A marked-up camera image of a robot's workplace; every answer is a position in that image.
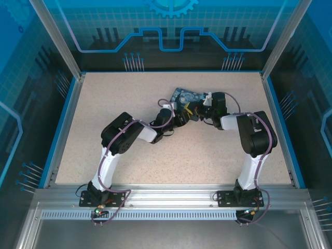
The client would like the aluminium frame post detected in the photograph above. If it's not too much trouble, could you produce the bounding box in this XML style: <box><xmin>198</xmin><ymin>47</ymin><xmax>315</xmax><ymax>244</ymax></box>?
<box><xmin>29</xmin><ymin>0</ymin><xmax>87</xmax><ymax>80</ymax></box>
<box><xmin>260</xmin><ymin>0</ymin><xmax>314</xmax><ymax>80</ymax></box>

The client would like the aluminium front rail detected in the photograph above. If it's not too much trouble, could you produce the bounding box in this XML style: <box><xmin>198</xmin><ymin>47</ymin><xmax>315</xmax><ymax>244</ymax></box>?
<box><xmin>33</xmin><ymin>184</ymin><xmax>311</xmax><ymax>208</ymax></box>

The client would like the starry night tin box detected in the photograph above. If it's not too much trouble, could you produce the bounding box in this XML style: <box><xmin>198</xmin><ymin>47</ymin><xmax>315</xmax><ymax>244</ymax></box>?
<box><xmin>170</xmin><ymin>87</ymin><xmax>208</xmax><ymax>122</ymax></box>

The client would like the grey metal sheet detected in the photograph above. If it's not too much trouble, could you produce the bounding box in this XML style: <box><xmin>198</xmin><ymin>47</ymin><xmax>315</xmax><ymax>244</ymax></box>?
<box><xmin>15</xmin><ymin>202</ymin><xmax>327</xmax><ymax>249</ymax></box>

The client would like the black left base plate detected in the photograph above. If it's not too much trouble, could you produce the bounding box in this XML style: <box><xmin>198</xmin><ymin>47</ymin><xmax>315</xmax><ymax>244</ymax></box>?
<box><xmin>79</xmin><ymin>190</ymin><xmax>127</xmax><ymax>208</ymax></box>

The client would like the aluminium side rail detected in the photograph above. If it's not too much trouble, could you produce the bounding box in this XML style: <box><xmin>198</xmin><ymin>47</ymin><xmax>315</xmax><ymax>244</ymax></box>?
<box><xmin>260</xmin><ymin>73</ymin><xmax>298</xmax><ymax>189</ymax></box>
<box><xmin>43</xmin><ymin>73</ymin><xmax>86</xmax><ymax>189</ymax></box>

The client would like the slotted grey cable duct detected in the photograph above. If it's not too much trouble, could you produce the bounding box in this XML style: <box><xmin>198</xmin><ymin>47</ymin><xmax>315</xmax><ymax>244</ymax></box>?
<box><xmin>40</xmin><ymin>210</ymin><xmax>238</xmax><ymax>221</ymax></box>

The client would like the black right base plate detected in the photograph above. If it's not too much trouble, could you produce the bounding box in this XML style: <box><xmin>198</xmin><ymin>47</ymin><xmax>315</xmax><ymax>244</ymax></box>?
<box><xmin>216</xmin><ymin>190</ymin><xmax>265</xmax><ymax>208</ymax></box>

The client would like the small LED connector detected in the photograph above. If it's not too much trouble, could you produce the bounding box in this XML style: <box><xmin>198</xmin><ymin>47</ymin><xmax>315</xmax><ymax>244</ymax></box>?
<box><xmin>93</xmin><ymin>206</ymin><xmax>108</xmax><ymax>218</ymax></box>
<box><xmin>242</xmin><ymin>207</ymin><xmax>260</xmax><ymax>217</ymax></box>

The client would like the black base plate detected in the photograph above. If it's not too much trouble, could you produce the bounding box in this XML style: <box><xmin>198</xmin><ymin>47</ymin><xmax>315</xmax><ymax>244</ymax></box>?
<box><xmin>79</xmin><ymin>190</ymin><xmax>127</xmax><ymax>208</ymax></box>
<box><xmin>216</xmin><ymin>190</ymin><xmax>265</xmax><ymax>208</ymax></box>

